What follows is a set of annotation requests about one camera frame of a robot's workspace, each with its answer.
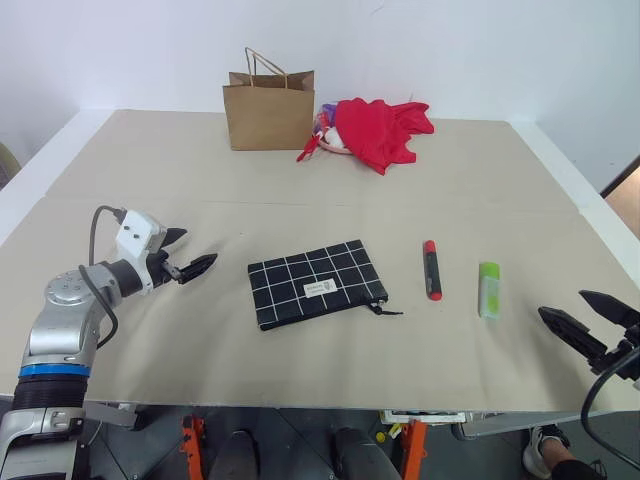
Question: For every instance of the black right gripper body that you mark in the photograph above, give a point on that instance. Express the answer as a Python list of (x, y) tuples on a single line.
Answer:
[(625, 355)]

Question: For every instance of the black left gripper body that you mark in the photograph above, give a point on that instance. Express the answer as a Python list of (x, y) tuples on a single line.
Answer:
[(164, 267)]

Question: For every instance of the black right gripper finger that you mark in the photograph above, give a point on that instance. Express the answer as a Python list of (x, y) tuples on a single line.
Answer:
[(612, 307), (572, 330)]

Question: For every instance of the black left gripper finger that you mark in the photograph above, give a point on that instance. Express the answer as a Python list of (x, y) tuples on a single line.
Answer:
[(176, 235), (199, 267)]

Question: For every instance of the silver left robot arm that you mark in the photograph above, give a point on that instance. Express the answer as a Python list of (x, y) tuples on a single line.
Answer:
[(55, 335)]

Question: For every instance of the black grid zipper pouch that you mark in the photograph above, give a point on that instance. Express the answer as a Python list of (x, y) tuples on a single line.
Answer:
[(315, 282)]

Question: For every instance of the beige table cover sheet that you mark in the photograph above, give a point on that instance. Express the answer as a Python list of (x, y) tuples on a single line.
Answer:
[(175, 165), (310, 365)]

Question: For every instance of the green white highlighter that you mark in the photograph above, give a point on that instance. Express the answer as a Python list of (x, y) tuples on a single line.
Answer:
[(490, 290)]

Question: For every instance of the brown wooden board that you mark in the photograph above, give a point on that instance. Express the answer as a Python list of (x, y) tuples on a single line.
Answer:
[(625, 200)]

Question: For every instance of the person's leg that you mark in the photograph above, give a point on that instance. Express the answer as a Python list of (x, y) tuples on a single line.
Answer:
[(570, 462)]

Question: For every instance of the white sneaker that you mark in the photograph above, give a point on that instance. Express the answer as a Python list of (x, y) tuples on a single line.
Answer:
[(540, 447)]

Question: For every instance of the red and black marker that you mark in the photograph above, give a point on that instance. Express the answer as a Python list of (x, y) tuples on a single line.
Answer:
[(432, 270)]

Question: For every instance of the brown paper bag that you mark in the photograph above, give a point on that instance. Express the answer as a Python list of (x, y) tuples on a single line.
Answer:
[(270, 115)]

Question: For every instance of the white label strip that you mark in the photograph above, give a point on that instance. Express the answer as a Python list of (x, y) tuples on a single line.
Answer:
[(422, 415)]

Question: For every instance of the orange table clamp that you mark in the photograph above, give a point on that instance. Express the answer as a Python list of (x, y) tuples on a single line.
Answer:
[(192, 445), (414, 450)]

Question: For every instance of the white purple plastic package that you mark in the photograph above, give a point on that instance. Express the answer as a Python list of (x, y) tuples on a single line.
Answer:
[(325, 122)]

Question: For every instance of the dark rounded shape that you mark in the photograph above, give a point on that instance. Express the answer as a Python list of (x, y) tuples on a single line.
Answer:
[(234, 457), (362, 457)]

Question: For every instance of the small yellow tag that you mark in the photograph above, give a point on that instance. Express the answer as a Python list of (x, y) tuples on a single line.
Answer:
[(381, 436)]

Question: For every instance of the red cloth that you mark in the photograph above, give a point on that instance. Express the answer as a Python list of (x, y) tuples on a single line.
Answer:
[(375, 132)]

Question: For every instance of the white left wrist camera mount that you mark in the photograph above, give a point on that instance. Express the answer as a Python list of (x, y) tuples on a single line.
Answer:
[(134, 235)]

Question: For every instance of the grey metal table bracket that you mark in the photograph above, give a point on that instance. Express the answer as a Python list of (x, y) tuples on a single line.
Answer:
[(487, 425), (112, 414)]

